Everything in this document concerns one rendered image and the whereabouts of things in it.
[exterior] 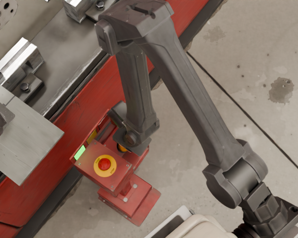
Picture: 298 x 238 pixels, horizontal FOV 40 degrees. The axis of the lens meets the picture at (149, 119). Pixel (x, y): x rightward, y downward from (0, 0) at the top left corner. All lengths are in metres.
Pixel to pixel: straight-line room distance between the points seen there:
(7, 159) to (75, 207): 1.00
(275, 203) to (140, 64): 0.39
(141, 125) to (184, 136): 1.18
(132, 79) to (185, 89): 0.17
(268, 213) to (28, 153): 0.63
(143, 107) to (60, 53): 0.51
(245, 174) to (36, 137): 0.58
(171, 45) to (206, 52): 1.67
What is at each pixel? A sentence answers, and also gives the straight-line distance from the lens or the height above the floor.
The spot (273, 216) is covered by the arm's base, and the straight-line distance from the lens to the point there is 0.86.
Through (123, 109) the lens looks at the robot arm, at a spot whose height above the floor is 1.03.
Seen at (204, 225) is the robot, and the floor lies 1.33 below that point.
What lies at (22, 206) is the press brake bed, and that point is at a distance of 1.68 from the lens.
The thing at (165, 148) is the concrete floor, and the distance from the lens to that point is 2.13.
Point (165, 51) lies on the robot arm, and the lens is 0.70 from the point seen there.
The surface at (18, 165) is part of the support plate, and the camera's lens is 1.14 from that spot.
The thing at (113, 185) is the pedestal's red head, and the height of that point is 0.78.
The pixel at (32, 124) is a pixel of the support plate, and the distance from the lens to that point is 1.16.
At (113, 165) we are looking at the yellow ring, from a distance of 1.31.
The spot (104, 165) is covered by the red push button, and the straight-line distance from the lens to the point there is 1.29.
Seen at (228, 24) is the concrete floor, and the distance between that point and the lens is 2.48.
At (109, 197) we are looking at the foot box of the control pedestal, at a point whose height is 0.12.
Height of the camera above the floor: 2.05
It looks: 70 degrees down
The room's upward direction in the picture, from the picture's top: straight up
